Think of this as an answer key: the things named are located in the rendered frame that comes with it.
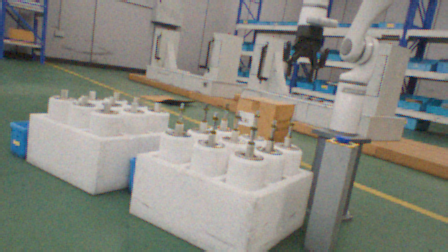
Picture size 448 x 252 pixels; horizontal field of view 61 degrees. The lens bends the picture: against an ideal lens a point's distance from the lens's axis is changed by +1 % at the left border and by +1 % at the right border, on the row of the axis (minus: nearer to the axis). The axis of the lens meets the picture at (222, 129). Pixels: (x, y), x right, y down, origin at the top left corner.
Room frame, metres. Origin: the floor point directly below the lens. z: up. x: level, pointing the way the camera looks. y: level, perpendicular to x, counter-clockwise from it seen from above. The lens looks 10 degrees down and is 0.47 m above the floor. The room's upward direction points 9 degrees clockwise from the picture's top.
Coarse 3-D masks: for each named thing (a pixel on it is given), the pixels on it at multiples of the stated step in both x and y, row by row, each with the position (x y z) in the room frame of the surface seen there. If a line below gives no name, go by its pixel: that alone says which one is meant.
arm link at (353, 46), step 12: (372, 0) 1.20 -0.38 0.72; (384, 0) 1.18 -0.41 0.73; (360, 12) 1.23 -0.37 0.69; (372, 12) 1.20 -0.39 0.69; (360, 24) 1.22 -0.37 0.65; (348, 36) 1.26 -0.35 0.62; (360, 36) 1.22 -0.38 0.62; (348, 48) 1.24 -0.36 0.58; (360, 48) 1.22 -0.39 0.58; (348, 60) 1.25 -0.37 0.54
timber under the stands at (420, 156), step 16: (144, 80) 5.34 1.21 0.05; (192, 96) 4.39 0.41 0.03; (208, 96) 4.20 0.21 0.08; (304, 128) 3.09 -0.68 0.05; (320, 128) 3.05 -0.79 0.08; (368, 144) 2.65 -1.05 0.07; (384, 144) 2.72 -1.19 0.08; (400, 144) 2.88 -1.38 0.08; (416, 144) 3.04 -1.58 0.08; (400, 160) 2.47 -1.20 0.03; (416, 160) 2.39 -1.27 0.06; (432, 160) 2.37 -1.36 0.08
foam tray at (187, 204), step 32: (160, 160) 1.00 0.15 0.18; (160, 192) 0.97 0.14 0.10; (192, 192) 0.91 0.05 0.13; (224, 192) 0.86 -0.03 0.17; (256, 192) 0.86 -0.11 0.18; (288, 192) 0.99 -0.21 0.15; (160, 224) 0.96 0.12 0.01; (192, 224) 0.91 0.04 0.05; (224, 224) 0.86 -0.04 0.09; (256, 224) 0.85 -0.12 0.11; (288, 224) 1.03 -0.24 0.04
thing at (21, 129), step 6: (12, 126) 1.37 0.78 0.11; (18, 126) 1.35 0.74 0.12; (24, 126) 1.43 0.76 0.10; (12, 132) 1.38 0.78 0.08; (18, 132) 1.35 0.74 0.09; (24, 132) 1.33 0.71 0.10; (12, 138) 1.38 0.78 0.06; (18, 138) 1.35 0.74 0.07; (24, 138) 1.34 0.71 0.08; (12, 144) 1.38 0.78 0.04; (18, 144) 1.35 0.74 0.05; (24, 144) 1.34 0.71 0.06; (12, 150) 1.38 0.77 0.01; (18, 150) 1.35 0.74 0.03; (24, 150) 1.34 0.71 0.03; (18, 156) 1.35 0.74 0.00; (24, 156) 1.34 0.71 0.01
